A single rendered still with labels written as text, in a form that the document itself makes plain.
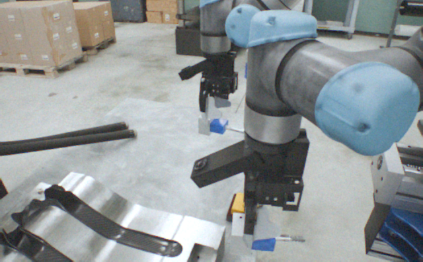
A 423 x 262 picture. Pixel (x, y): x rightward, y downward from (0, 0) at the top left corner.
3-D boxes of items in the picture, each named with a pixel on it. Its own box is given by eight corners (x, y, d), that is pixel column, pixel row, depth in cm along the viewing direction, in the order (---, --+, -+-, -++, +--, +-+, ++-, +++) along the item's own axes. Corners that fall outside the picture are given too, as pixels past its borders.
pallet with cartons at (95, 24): (116, 42, 523) (111, 1, 485) (94, 55, 453) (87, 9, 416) (63, 41, 540) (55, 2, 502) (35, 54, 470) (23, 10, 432)
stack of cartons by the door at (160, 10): (184, 22, 684) (182, -14, 642) (178, 24, 657) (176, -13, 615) (153, 20, 706) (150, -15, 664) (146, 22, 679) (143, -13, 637)
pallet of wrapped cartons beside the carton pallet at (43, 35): (91, 60, 430) (80, -2, 383) (49, 81, 358) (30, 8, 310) (34, 55, 463) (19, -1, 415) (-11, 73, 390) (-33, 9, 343)
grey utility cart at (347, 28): (346, 35, 586) (355, -11, 539) (352, 41, 542) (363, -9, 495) (296, 31, 602) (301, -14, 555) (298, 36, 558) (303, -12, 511)
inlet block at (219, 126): (246, 135, 83) (247, 119, 80) (240, 143, 79) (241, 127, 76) (205, 125, 87) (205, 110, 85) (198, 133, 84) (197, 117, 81)
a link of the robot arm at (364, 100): (458, 65, 22) (359, 34, 30) (375, 83, 18) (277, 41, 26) (426, 141, 26) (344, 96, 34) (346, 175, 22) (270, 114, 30)
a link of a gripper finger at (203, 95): (202, 114, 75) (205, 81, 72) (197, 112, 75) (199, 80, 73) (209, 110, 79) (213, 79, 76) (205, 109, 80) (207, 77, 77)
